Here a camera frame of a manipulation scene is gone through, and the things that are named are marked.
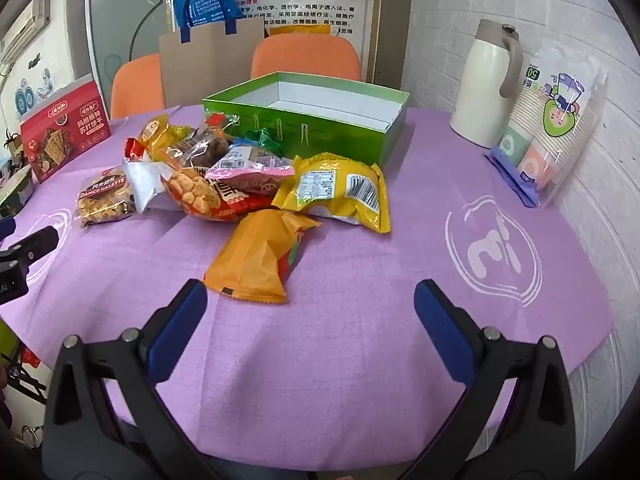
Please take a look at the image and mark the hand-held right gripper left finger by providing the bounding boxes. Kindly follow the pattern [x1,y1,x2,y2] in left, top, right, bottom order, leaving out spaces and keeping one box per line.
[44,279,221,480]

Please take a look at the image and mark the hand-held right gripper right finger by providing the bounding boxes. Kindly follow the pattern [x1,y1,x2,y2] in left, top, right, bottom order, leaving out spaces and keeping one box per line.
[395,279,578,480]

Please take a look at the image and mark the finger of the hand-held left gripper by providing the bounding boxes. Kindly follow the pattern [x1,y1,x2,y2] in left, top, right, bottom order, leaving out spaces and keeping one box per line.
[0,225,58,267]

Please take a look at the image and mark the waffle cookie packet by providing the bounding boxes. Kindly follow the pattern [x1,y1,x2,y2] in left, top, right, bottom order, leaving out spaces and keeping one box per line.
[75,172,137,229]

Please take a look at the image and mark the orange snack packet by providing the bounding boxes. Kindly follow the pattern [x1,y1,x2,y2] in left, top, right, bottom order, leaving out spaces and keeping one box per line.
[204,209,322,305]

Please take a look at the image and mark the red round cracker packet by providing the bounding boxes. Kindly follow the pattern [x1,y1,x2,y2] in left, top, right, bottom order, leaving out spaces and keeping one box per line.
[164,166,275,222]

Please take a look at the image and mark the plain yellow snack packet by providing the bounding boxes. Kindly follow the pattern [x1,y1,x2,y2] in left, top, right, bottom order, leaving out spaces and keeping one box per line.
[136,114,193,163]

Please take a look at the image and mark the clear brown cake packet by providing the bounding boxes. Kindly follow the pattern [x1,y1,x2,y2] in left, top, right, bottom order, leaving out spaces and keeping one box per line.
[169,127,236,168]

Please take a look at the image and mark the pink-edged snack packet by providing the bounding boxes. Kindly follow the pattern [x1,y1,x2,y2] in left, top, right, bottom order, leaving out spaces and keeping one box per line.
[205,141,297,194]

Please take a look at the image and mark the yellow barcode snack packet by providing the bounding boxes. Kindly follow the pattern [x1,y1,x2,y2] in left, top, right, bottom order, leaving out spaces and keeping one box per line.
[271,154,392,234]

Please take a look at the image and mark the green foil candy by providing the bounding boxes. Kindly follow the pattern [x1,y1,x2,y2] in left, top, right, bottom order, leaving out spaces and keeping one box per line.
[244,129,282,155]

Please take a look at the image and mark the green cardboard box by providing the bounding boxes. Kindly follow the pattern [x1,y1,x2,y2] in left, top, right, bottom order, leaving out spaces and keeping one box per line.
[202,71,411,168]

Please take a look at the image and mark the small green patterned box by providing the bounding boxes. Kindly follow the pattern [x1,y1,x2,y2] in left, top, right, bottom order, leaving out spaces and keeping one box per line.
[0,164,37,218]

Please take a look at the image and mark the purple tablecloth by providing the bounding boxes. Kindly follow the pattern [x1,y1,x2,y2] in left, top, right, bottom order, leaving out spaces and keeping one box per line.
[0,105,616,461]

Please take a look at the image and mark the red cracker box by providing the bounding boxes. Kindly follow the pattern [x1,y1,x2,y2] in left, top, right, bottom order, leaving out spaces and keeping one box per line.
[20,79,112,183]

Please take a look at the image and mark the orange chair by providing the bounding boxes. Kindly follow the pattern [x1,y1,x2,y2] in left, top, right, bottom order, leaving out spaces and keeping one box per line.
[250,35,362,82]
[110,53,166,120]

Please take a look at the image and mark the white air conditioner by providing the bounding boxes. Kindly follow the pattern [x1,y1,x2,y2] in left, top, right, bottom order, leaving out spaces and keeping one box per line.
[0,0,53,58]

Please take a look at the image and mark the pack of paper cups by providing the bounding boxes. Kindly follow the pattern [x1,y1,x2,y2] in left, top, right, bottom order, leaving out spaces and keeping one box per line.
[484,46,608,209]

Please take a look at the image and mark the frosted glass door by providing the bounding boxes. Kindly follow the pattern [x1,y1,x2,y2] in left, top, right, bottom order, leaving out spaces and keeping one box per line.
[85,0,176,106]

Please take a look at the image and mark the white thermos jug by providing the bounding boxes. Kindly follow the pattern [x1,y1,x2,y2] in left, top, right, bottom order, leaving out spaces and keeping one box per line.
[449,18,523,149]

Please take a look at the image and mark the brown paper bag blue handles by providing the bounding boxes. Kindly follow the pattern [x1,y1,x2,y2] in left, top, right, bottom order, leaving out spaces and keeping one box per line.
[159,0,265,108]

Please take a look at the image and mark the large wall poster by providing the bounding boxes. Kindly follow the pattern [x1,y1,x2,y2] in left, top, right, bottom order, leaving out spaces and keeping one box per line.
[235,0,386,83]

